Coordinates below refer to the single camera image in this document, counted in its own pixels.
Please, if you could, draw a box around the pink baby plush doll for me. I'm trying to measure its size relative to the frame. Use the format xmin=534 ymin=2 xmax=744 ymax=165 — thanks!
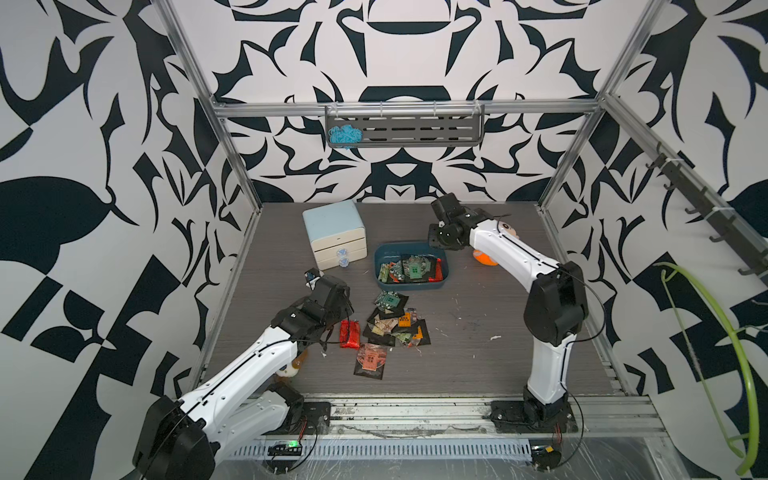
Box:
xmin=473 ymin=223 xmax=519 ymax=266

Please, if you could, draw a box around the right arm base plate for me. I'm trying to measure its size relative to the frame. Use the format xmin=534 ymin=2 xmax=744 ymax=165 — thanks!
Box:
xmin=488 ymin=399 xmax=579 ymax=434

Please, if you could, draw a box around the cyan crumpled cloth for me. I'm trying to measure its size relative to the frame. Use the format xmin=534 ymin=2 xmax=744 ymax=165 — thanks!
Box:
xmin=328 ymin=124 xmax=363 ymax=149

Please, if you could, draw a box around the grey wall shelf rack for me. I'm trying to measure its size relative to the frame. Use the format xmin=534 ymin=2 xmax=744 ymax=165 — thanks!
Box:
xmin=324 ymin=102 xmax=485 ymax=148

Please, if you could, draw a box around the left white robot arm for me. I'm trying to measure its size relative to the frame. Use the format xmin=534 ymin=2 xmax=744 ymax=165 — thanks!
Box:
xmin=132 ymin=275 xmax=353 ymax=479

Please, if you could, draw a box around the orange label tea bag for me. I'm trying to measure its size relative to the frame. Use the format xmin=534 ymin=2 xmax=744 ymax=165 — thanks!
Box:
xmin=397 ymin=308 xmax=418 ymax=329

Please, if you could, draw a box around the teal label black tea bag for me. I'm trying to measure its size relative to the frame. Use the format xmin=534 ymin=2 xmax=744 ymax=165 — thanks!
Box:
xmin=401 ymin=255 xmax=432 ymax=283

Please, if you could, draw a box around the small red tea bag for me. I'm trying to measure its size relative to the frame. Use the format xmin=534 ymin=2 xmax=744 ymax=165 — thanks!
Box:
xmin=339 ymin=320 xmax=361 ymax=350

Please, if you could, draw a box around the light blue drawer box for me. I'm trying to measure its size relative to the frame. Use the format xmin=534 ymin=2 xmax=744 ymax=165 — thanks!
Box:
xmin=302 ymin=200 xmax=368 ymax=270

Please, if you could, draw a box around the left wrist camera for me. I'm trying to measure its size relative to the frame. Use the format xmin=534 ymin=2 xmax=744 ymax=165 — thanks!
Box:
xmin=304 ymin=268 xmax=323 ymax=290

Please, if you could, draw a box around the pink label black tea bag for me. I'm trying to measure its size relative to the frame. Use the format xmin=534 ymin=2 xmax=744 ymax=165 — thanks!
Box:
xmin=353 ymin=344 xmax=388 ymax=380

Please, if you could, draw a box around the teal plastic storage box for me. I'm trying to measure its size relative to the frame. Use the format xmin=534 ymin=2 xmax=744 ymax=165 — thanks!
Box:
xmin=373 ymin=241 xmax=450 ymax=292

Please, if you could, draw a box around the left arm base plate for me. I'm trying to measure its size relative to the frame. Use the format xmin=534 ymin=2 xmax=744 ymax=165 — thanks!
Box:
xmin=266 ymin=401 xmax=331 ymax=436

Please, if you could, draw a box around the black wall hook rail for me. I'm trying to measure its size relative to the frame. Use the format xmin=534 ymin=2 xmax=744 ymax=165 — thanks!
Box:
xmin=646 ymin=141 xmax=767 ymax=285

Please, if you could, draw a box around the green hoop tube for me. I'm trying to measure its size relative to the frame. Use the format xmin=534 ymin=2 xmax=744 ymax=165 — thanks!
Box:
xmin=654 ymin=261 xmax=762 ymax=477

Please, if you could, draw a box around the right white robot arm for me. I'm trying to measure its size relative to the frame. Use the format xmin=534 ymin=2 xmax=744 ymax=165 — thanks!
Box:
xmin=428 ymin=194 xmax=589 ymax=422

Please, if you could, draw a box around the brown white plush dog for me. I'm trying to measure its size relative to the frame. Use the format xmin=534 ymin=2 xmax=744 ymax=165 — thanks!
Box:
xmin=276 ymin=351 xmax=308 ymax=378

